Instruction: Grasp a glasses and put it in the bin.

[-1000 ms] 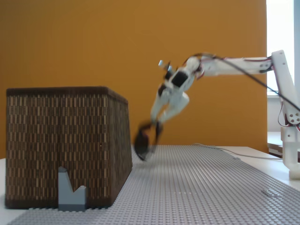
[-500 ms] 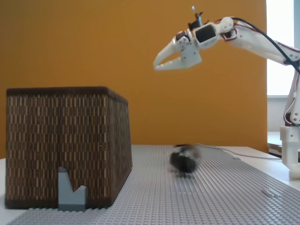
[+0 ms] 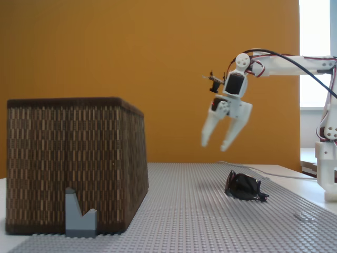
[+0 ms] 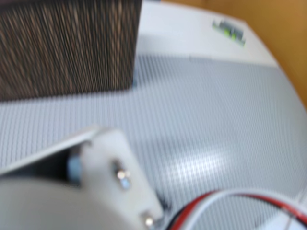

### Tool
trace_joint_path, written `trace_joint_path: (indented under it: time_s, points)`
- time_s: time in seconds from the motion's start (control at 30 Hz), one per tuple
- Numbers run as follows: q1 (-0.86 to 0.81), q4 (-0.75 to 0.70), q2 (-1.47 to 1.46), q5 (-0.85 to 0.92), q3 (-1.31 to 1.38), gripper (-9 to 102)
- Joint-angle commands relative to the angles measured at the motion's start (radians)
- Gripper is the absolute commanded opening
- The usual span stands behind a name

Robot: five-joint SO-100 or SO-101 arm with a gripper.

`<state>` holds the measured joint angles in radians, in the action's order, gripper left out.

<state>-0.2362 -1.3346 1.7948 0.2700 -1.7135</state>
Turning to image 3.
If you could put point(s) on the brown woven basket bin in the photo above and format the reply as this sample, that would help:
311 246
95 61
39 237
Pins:
73 163

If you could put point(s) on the black sunglasses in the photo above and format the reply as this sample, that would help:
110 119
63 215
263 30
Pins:
245 187

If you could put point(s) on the grey studded baseplate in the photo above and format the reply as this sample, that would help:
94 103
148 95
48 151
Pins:
184 216

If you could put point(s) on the large orange partition panel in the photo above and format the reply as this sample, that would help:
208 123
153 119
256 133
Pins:
131 47

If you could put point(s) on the clear flat brick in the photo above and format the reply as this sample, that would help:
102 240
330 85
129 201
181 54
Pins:
302 216

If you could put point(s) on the small black gripper camera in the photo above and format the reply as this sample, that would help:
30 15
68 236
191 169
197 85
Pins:
215 85

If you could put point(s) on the grey brick bracket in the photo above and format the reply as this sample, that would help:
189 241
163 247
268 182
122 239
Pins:
76 221

